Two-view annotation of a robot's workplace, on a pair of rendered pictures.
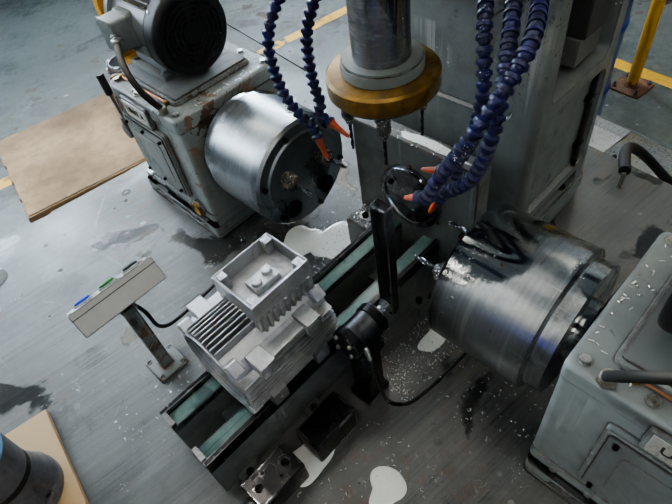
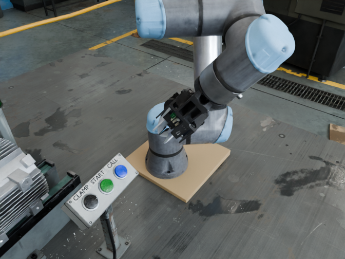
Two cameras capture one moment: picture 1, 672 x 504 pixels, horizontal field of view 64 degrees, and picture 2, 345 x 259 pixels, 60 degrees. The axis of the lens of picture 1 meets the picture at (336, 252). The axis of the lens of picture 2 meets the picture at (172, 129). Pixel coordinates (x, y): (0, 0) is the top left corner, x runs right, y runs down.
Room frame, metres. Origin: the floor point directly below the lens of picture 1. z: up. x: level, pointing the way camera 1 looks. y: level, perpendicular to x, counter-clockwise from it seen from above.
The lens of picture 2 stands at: (1.11, 0.39, 1.56)
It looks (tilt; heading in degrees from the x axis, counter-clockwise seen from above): 38 degrees down; 158
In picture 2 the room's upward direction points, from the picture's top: straight up
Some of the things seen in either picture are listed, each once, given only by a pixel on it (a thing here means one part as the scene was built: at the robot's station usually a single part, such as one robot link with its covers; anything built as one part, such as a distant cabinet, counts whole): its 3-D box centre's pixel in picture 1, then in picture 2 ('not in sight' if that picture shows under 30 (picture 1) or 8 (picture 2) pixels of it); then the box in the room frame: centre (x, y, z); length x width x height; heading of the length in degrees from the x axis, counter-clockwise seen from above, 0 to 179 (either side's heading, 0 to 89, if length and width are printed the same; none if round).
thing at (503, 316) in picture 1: (535, 304); not in sight; (0.46, -0.30, 1.04); 0.41 x 0.25 x 0.25; 38
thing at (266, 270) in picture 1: (264, 282); not in sight; (0.56, 0.12, 1.11); 0.12 x 0.11 x 0.07; 129
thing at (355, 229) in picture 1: (367, 231); not in sight; (0.85, -0.08, 0.86); 0.07 x 0.06 x 0.12; 38
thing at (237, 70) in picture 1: (205, 129); not in sight; (1.19, 0.27, 0.99); 0.35 x 0.31 x 0.37; 38
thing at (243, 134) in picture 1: (260, 148); not in sight; (1.00, 0.12, 1.04); 0.37 x 0.25 x 0.25; 38
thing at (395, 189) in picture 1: (409, 197); not in sight; (0.78, -0.17, 1.02); 0.15 x 0.02 x 0.15; 38
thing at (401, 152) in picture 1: (428, 195); not in sight; (0.82, -0.22, 0.97); 0.30 x 0.11 x 0.34; 38
